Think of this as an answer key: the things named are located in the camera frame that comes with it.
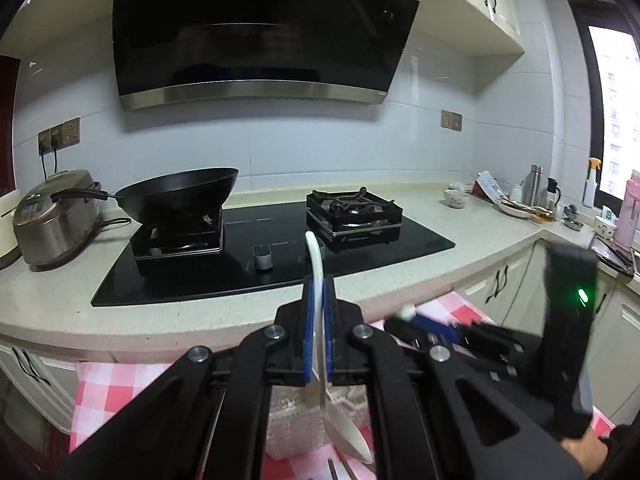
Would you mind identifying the dark red wooden door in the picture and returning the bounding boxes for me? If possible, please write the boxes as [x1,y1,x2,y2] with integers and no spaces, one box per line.
[0,55,21,196]

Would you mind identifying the brass wall socket strip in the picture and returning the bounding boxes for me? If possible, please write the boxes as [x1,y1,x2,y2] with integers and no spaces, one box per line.
[37,117,82,156]

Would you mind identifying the silver rice cooker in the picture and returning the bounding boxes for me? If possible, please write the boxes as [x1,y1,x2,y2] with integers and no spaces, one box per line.
[12,169,132,272]

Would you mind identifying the red white checkered tablecloth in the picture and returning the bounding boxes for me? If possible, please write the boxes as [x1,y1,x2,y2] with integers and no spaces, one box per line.
[70,296,618,480]

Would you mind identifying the white plate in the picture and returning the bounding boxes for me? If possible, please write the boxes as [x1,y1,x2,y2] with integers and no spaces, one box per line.
[496,199,532,219]

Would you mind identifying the steel thermos bottle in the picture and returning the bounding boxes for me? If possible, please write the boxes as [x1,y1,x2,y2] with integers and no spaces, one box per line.
[522,163,544,208]

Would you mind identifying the cream upper cabinet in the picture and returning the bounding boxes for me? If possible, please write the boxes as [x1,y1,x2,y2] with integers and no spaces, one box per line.
[0,0,118,61]
[427,0,526,57]

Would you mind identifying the white rice cooker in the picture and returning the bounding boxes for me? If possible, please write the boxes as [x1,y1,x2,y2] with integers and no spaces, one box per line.
[0,192,23,271]

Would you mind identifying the white plastic spoon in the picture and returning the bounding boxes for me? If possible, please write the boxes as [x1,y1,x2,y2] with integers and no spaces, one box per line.
[305,231,375,465]

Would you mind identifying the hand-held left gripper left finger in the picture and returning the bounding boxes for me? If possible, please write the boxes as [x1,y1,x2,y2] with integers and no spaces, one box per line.
[55,275,323,480]

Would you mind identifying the black burner stand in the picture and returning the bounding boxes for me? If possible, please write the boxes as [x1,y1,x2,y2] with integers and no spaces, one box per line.
[131,210,224,261]
[306,186,404,253]

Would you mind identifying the red white paper packet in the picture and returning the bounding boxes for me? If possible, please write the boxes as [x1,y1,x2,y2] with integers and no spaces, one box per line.
[472,171,506,203]

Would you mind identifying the cream lower cabinets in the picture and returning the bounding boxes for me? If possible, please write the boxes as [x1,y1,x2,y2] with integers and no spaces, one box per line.
[452,240,640,428]
[0,340,78,436]

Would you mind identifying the black wok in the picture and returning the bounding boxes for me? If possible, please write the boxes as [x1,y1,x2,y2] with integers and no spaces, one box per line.
[50,166,240,226]

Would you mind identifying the black range hood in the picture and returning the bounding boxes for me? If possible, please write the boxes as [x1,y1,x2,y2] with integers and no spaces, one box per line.
[111,0,432,112]

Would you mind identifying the dark framed window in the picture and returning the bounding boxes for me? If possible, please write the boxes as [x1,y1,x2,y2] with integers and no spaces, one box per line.
[567,0,640,206]

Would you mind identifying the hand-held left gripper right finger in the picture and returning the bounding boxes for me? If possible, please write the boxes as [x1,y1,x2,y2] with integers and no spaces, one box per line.
[322,275,583,480]

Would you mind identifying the white spray bottle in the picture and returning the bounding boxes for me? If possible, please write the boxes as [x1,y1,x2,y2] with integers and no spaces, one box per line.
[582,157,602,208]

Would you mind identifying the white floral mug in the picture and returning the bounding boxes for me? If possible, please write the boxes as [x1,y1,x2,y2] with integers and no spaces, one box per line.
[594,215,618,241]

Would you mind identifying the person's right hand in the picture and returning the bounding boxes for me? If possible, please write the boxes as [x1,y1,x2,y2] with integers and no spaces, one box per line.
[560,427,608,478]

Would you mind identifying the white perforated utensil basket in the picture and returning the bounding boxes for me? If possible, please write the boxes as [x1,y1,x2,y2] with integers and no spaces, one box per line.
[265,382,376,461]

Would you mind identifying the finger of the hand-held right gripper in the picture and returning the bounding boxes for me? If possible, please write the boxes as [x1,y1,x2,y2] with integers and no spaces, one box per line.
[414,314,523,357]
[384,319,518,386]

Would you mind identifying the black glass gas cooktop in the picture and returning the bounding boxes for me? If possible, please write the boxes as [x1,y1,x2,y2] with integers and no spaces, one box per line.
[91,201,457,308]

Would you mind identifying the black power cord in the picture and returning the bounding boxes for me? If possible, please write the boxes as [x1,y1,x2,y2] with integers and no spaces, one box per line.
[40,142,60,181]

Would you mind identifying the pink water bottle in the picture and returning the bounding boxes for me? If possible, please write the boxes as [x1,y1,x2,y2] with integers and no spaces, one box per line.
[614,170,640,251]

